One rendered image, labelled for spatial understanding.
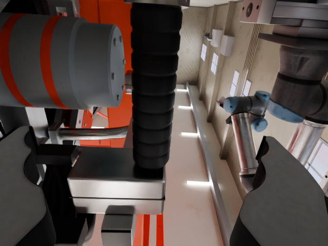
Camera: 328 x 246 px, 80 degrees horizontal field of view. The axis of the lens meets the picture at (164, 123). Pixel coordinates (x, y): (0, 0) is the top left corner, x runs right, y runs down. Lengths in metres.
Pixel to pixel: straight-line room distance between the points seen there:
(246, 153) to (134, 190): 0.77
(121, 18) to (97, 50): 0.51
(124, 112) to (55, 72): 0.61
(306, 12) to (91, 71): 0.51
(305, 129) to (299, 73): 0.25
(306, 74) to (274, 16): 0.19
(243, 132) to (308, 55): 0.41
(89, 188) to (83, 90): 0.15
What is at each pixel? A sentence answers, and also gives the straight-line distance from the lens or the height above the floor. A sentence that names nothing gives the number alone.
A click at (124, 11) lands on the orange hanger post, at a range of 0.79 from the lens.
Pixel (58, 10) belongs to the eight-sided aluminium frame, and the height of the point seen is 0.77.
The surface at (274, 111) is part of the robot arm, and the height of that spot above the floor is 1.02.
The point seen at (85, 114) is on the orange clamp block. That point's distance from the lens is 0.64.
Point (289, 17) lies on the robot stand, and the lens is 0.61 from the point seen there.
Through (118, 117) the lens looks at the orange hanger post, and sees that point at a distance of 0.90.
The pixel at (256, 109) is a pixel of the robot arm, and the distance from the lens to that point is 1.02.
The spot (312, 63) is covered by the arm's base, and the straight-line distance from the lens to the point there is 0.67.
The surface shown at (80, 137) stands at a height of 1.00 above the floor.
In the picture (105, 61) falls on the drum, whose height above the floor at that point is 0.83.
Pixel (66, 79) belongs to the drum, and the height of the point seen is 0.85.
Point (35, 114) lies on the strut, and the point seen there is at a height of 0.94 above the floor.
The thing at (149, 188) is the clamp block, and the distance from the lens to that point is 0.19.
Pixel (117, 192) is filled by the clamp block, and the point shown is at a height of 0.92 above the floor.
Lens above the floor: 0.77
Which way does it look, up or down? 29 degrees up
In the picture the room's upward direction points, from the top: 176 degrees counter-clockwise
